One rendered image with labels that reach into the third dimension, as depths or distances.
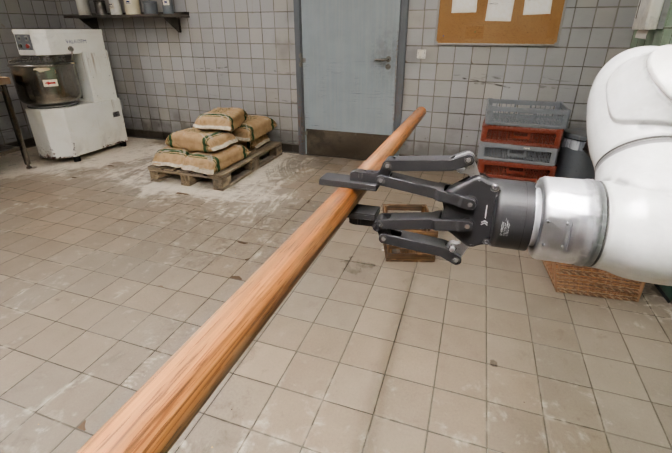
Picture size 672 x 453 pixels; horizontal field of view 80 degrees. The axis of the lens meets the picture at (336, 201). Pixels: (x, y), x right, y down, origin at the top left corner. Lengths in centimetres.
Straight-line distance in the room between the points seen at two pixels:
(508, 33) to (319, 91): 186
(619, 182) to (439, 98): 372
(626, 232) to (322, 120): 411
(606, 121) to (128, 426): 51
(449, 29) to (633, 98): 360
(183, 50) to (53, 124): 157
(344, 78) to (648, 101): 388
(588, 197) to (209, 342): 36
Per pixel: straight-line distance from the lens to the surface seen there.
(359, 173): 47
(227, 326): 25
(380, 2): 418
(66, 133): 508
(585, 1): 417
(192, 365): 23
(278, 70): 460
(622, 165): 50
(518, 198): 44
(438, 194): 45
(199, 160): 374
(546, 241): 45
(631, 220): 45
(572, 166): 378
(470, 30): 408
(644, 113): 53
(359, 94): 427
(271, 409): 172
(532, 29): 409
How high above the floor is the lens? 132
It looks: 23 degrees down
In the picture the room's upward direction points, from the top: straight up
